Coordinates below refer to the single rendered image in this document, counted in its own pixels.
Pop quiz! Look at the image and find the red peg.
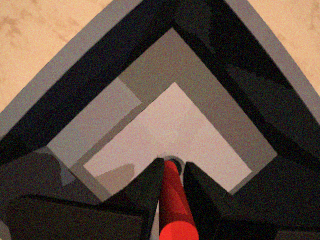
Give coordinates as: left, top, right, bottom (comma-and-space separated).
159, 161, 199, 240

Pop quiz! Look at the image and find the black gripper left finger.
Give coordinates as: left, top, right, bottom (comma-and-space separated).
5, 158, 164, 240

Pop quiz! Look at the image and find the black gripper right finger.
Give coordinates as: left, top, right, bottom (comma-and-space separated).
183, 162, 320, 240

